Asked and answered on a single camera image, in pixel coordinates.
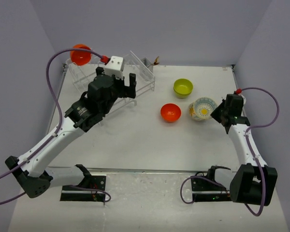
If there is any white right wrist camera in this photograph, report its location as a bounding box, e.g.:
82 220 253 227
239 94 247 105

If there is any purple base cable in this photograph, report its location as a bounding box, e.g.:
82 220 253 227
180 175 225 205
71 185 112 203

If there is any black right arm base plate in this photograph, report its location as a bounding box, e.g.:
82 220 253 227
191 178 231 202

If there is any patterned beige bowl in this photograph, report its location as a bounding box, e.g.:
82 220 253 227
188 103 199 121

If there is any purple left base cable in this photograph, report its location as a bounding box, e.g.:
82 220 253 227
71 185 112 203

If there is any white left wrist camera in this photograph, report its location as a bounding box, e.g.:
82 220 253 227
104 56 124 80

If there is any lime green bowl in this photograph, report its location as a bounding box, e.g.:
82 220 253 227
174 89 192 99
174 78 193 91

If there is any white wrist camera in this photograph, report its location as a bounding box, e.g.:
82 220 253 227
239 94 247 105
104 56 124 80

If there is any orange bowl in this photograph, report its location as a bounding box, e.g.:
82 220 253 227
70 44 91 66
160 103 182 123

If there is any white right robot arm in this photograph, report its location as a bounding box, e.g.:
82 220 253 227
206 94 278 206

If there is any white wire dish rack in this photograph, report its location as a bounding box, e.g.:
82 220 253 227
64 50 156 126

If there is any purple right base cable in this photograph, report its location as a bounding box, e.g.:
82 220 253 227
180 175 225 205

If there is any grey cutlery holder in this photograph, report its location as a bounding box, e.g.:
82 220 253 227
141 58 153 72

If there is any brown wooden spoon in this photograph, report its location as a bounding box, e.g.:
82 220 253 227
152 56 160 66

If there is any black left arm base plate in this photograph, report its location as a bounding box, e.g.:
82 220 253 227
60 174 109 203

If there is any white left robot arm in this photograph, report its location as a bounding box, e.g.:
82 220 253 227
5 68 136 198

